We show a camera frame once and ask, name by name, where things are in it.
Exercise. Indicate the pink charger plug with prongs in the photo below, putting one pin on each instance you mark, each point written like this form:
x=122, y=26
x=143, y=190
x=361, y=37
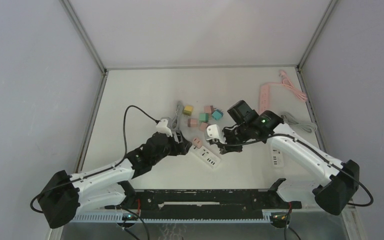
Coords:
x=203, y=126

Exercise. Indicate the green charger plug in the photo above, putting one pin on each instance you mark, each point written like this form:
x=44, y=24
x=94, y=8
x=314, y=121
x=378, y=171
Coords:
x=204, y=117

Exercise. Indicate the pink power strip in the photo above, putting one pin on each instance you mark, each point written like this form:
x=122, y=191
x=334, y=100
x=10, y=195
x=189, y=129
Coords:
x=264, y=98

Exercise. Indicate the pink USB charger plug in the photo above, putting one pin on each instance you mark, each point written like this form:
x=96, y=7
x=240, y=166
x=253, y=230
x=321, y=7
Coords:
x=197, y=142

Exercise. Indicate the pink charger plug far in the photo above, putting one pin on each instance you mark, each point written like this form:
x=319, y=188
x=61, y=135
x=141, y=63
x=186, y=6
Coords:
x=209, y=109

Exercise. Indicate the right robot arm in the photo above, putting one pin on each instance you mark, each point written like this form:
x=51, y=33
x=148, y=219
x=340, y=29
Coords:
x=337, y=183

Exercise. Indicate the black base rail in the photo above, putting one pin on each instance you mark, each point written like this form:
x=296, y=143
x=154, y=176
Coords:
x=206, y=204

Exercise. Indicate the white power strip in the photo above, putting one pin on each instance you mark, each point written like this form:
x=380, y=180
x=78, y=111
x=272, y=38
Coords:
x=206, y=156
x=277, y=158

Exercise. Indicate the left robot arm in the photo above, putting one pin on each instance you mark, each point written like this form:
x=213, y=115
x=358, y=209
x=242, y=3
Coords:
x=68, y=195

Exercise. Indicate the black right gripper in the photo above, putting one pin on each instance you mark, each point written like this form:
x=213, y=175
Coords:
x=227, y=146

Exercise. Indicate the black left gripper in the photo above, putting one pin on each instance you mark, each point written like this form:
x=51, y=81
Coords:
x=180, y=147

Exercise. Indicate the yellow charger plug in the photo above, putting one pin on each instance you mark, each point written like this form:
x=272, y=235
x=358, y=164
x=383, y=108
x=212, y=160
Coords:
x=188, y=110

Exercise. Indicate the teal charger plug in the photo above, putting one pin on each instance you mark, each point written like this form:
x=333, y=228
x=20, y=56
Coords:
x=217, y=114

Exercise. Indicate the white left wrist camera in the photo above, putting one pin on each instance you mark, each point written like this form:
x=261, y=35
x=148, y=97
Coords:
x=167, y=126

